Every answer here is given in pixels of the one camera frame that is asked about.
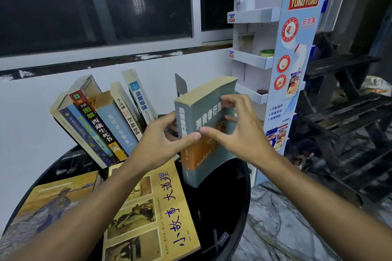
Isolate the person's right hand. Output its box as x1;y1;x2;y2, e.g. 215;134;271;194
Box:
199;94;278;170

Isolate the person's left hand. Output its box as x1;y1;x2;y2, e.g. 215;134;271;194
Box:
131;111;202;175

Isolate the lavender Hanyu Pinyin dictionary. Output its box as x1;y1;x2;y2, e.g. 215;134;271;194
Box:
88;91;139;156

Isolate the cream book with barcode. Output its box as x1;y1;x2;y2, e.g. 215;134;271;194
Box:
110;82;145;142

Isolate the Understanding Business textbook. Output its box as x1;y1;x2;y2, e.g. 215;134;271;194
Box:
121;69;159;125

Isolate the large grey-teal book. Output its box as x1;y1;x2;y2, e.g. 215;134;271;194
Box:
174;75;239;188

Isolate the yellow book with black characters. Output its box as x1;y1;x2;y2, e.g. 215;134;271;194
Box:
102;158;201;261

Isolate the orange illustrated cover book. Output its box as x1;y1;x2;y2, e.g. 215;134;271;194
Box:
67;75;128;162

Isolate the row of books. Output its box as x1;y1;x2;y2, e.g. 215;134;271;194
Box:
50;73;188;179

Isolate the yellow book with blue spine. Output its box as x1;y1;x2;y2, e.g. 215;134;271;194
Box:
58;108;114;167

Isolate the grey cover book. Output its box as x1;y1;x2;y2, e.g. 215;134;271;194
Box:
49;92;108;170

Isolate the Van Gogh cover handbook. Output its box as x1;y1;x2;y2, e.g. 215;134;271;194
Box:
0;171;103;252

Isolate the person's right forearm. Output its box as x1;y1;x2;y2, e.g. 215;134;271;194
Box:
258;155;392;261

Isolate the person's left forearm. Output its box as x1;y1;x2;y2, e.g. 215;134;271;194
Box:
4;159;146;261

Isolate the small white bottle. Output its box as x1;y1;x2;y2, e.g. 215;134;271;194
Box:
292;153;314;168

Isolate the round black table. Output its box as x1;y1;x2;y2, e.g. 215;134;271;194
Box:
0;114;252;261

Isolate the white cardboard display stand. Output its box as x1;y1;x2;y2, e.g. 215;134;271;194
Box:
226;0;333;185

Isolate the clear glass cup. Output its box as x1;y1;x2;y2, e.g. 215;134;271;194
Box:
238;32;256;53

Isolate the dark wooden bench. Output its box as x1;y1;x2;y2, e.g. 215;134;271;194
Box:
295;33;392;203

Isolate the white plastic bag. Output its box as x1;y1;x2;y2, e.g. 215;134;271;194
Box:
360;75;392;96

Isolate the aluminium frame window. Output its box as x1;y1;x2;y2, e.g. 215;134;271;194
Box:
0;0;235;72

